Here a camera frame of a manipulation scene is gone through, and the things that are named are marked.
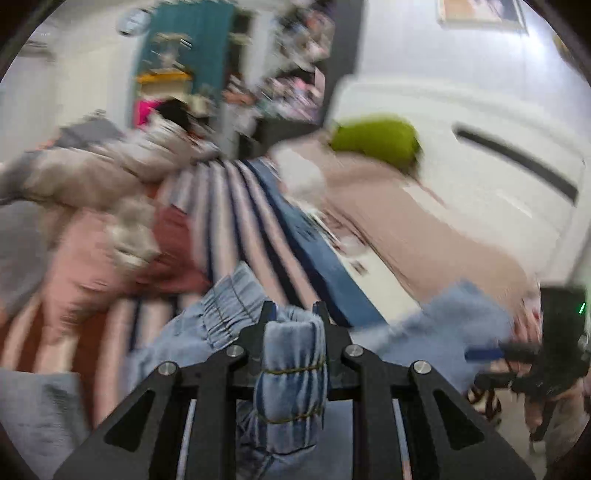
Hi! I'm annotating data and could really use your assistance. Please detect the light blue denim pants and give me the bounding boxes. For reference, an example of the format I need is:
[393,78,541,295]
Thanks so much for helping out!
[121,264,513,479]

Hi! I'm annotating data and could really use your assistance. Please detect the person's right forearm sleeve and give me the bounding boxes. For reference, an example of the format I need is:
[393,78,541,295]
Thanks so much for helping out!
[543,388,589,467]

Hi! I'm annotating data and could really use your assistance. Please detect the person's right hand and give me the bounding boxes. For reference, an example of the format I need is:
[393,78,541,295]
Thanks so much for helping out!
[524,380,586,442]

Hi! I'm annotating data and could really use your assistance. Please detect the maroon garment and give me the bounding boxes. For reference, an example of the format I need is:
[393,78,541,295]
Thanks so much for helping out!
[127,206,211,296]

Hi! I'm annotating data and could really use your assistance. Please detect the pink knit pillow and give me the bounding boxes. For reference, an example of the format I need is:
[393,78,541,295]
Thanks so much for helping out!
[308,140,535,311]

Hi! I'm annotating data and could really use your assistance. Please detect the pink checked garment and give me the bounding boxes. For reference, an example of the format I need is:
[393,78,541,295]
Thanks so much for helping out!
[43,209,137,330]

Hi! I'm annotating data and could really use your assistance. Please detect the beige plaid garment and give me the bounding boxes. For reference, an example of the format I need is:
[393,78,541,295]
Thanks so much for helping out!
[106,195,160,275]

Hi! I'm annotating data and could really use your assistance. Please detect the folded grey pants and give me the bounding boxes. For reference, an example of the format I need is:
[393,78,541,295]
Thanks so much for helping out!
[0,369,91,479]

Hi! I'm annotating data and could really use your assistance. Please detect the striped plush bed blanket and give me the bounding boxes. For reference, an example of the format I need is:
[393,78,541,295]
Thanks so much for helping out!
[0,156,541,480]

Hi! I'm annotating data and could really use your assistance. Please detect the white bed headboard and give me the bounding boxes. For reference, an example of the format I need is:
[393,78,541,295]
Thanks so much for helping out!
[327,76,590,283]

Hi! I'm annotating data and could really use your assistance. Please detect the green plush toy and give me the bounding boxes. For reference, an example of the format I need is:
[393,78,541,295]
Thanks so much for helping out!
[329,116,422,174]

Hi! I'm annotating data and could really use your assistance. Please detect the patterned pink grey quilt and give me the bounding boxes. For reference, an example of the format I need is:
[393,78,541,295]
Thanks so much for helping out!
[0,201,49,317]

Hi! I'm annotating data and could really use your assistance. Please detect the grey beige duvet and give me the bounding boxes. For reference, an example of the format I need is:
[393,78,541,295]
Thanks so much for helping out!
[1,99,217,210]

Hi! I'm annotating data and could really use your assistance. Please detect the yellow white shelf unit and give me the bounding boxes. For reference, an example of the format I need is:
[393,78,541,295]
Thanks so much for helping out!
[133,69,193,127]

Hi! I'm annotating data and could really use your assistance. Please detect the dark tall bookshelf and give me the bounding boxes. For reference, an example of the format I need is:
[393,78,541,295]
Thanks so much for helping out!
[243,1,366,144]

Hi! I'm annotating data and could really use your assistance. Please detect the teal curtain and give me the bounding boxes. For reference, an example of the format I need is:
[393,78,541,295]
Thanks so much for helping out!
[135,1,236,103]

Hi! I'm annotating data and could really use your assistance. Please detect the framed wall picture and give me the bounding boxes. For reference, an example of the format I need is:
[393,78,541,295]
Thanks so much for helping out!
[438,0,527,32]

